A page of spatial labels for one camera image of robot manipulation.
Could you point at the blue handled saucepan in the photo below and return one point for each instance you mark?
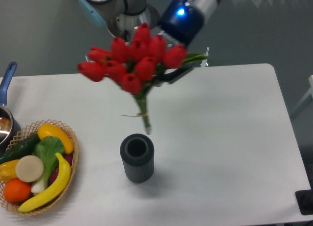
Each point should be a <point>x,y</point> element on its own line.
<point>8,125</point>

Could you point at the orange fruit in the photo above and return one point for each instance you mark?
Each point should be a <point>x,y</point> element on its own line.
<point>17,191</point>

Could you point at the yellow bell pepper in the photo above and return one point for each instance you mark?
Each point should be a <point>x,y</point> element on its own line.
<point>8,170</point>

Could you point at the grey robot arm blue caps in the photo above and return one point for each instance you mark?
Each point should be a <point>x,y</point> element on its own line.
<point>122,17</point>

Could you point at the red tulip bouquet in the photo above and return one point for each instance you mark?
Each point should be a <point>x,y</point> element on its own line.
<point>136,87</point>

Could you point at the white furniture frame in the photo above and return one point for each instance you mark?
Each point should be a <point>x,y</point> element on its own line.
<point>303,102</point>

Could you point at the woven wicker basket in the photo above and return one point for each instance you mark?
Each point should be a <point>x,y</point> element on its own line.
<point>23,134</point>

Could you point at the green cucumber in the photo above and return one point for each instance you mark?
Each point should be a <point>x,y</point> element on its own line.
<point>21,149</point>

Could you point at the beige round disc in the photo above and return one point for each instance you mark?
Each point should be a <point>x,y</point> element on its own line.
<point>29,168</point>

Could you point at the dark grey ribbed vase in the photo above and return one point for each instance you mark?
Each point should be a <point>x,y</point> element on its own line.
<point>137,154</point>

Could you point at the yellow banana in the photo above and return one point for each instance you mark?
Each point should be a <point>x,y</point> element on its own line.
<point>52,191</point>

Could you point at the green bok choy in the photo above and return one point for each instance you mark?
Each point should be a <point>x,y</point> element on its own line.
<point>45,150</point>

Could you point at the dark red vegetable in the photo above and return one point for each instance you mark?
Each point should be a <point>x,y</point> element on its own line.
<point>69,159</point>

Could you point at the black device at table edge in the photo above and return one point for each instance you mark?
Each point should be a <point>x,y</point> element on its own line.
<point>305,201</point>

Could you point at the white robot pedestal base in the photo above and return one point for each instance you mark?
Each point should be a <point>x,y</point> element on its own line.
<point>144,57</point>

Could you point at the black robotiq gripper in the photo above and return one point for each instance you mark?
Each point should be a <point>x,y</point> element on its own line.
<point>182,22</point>

